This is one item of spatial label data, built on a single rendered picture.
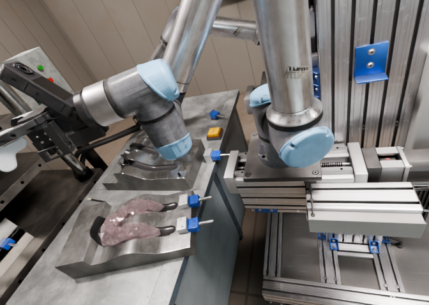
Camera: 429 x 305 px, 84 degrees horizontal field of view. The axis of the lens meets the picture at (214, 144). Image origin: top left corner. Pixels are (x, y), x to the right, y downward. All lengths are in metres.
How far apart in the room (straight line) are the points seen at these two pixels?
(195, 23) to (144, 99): 0.19
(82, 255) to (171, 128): 0.71
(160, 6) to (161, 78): 2.90
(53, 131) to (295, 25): 0.43
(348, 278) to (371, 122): 0.83
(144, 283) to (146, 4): 2.97
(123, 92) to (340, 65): 0.59
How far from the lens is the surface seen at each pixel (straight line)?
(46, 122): 0.49
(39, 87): 0.48
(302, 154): 0.54
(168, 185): 1.14
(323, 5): 0.73
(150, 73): 0.42
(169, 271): 0.96
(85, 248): 1.07
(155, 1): 3.31
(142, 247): 0.95
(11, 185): 1.50
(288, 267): 1.49
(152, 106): 0.43
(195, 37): 0.53
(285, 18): 0.43
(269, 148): 0.72
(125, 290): 1.02
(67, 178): 1.80
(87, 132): 0.49
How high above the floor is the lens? 1.58
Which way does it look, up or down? 37 degrees down
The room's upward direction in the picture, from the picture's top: 22 degrees counter-clockwise
